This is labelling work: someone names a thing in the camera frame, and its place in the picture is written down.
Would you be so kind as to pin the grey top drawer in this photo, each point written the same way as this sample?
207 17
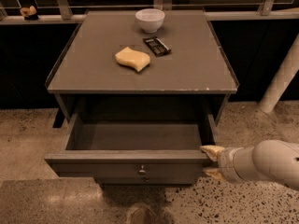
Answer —
122 146

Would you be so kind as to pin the black snack bar wrapper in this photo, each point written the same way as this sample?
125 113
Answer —
156 46

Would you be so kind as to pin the small yellow black object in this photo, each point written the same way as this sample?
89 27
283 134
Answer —
29 13

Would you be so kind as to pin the white ceramic bowl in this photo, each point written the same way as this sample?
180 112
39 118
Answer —
150 20

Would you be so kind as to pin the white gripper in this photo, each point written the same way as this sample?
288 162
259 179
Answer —
226 164

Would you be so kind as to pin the yellow sponge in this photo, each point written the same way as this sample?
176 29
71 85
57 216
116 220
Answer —
132 58

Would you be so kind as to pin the grey drawer cabinet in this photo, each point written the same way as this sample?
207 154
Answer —
195 72

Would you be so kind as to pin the metal window railing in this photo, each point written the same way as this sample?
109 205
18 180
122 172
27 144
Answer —
69 11

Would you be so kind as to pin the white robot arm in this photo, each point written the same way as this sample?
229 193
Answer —
271 160

